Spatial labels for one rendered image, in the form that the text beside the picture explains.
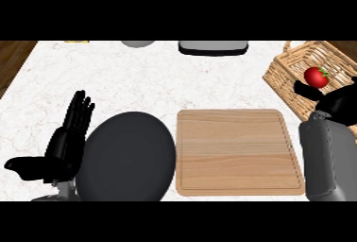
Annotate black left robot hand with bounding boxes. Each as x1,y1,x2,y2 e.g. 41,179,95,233
4,90,97,184

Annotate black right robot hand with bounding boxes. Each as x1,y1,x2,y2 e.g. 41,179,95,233
294,75,357,127

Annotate red tomato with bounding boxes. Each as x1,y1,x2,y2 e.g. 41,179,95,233
303,66,331,89

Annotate wicker basket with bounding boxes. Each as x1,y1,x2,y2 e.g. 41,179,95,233
263,41,357,145

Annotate wooden cutting board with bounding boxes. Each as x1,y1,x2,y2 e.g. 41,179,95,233
175,108,308,198

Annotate dark grey round plate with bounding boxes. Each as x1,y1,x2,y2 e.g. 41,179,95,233
76,111,178,202

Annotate grey and black appliance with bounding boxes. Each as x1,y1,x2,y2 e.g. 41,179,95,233
178,41,250,58

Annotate grey round object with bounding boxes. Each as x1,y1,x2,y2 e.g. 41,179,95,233
120,41,157,49

